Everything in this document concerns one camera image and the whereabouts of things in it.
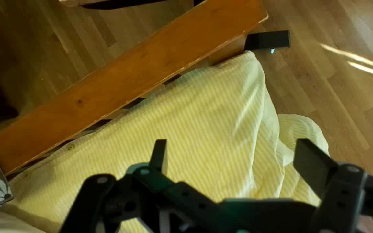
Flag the small black device with light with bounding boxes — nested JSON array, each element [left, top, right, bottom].
[[245, 29, 291, 53]]

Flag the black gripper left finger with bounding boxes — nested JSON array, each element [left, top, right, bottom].
[[58, 139, 223, 233]]

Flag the wooden bunk bed frame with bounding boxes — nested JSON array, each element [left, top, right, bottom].
[[0, 0, 269, 176]]

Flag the pale yellow bedspread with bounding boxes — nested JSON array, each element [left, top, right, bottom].
[[4, 51, 331, 233]]

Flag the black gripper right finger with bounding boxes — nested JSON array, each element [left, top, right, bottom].
[[292, 137, 373, 233]]

